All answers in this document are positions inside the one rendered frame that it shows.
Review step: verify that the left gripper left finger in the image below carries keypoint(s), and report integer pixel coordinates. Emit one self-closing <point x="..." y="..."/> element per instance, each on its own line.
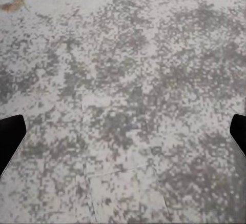
<point x="12" y="132"/>

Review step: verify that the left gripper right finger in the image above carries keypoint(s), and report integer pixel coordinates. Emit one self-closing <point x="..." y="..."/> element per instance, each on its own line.
<point x="238" y="131"/>

